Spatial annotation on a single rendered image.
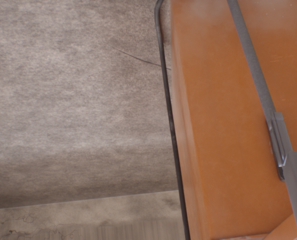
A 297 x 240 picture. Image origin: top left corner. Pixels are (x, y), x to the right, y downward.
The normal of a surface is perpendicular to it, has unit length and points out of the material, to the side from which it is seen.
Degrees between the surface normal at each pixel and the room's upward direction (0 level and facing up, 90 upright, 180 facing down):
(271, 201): 90
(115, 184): 0
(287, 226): 90
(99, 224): 90
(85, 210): 90
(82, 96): 0
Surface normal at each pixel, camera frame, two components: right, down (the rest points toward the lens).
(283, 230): -0.99, 0.09
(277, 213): -0.05, -0.40
